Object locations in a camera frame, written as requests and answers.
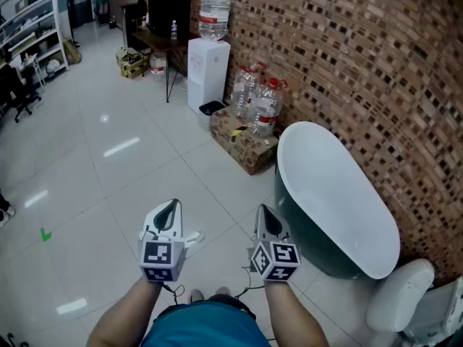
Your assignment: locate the black trash bin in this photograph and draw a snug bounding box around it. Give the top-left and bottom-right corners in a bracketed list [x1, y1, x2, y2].
[197, 100, 229, 132]

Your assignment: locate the white and green bathtub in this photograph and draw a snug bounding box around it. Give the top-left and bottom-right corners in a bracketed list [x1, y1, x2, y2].
[273, 121, 402, 280]

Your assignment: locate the black cabinet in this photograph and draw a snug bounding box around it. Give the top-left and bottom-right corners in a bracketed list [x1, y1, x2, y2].
[121, 1, 150, 51]

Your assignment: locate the olive green bag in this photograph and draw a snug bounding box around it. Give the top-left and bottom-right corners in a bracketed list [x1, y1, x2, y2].
[62, 38, 82, 65]

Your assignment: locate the person's teal shirt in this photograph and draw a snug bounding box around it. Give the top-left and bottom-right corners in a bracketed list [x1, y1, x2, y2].
[140, 299, 273, 347]

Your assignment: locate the printed brown cardboard box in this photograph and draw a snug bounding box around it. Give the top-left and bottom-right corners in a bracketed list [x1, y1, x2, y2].
[210, 109, 281, 176]

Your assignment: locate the white water dispenser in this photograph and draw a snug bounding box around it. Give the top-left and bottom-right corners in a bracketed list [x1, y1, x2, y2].
[187, 38, 232, 115]

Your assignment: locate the cardboard box with yellow tape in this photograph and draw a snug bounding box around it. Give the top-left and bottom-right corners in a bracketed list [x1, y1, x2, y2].
[115, 46, 150, 80]

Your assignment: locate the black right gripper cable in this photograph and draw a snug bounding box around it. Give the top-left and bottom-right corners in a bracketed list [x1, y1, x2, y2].
[234, 265, 266, 300]

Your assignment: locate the black monitor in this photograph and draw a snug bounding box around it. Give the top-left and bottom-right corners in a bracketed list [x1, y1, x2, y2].
[148, 0, 192, 39]

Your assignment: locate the large empty plastic water bottle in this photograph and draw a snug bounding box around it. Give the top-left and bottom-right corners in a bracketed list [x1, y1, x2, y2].
[230, 64, 262, 119]
[247, 77, 287, 137]

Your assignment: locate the water jug with red label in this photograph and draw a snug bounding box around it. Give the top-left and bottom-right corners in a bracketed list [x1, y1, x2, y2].
[149, 51, 169, 83]

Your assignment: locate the clear water dispenser jug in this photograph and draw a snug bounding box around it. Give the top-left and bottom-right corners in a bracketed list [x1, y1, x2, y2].
[197, 0, 232, 43]

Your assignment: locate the person's right forearm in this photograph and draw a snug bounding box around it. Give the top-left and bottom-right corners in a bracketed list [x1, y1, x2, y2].
[263, 279, 331, 347]

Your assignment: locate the white shelving rack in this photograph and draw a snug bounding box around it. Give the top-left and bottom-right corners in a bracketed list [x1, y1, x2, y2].
[0, 0, 70, 83]

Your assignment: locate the person's left forearm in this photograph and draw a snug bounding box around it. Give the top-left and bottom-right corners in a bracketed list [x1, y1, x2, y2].
[85, 275, 163, 347]

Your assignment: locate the dark wooden table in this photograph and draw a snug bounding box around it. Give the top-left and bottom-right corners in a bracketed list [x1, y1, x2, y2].
[131, 26, 200, 104]

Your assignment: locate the black office chair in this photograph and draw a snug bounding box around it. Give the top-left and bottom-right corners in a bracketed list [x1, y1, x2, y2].
[0, 63, 43, 124]

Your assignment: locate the white toilet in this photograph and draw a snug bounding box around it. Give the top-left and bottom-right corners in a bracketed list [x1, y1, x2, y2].
[365, 258, 463, 347]

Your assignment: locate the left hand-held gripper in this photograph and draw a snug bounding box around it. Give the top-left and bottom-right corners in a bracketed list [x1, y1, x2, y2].
[138, 198, 189, 283]

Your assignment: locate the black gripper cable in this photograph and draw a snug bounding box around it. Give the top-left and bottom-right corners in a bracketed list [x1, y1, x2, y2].
[161, 282, 186, 306]
[234, 265, 266, 300]

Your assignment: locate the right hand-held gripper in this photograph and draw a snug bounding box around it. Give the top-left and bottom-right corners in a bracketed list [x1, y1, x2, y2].
[247, 203, 302, 283]

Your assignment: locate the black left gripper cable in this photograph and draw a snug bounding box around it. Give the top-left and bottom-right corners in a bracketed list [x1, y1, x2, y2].
[161, 282, 186, 306]

